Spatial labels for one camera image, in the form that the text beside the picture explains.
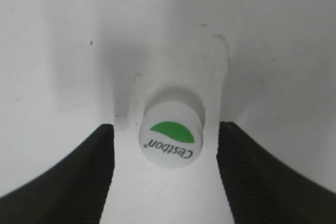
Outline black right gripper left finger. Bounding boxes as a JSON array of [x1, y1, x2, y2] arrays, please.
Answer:
[[1, 124, 114, 223]]

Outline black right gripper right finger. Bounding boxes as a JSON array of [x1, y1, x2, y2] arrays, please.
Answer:
[[216, 122, 335, 223]]

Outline white green bottle cap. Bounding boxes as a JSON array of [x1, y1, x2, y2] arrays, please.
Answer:
[[139, 87, 205, 168]]

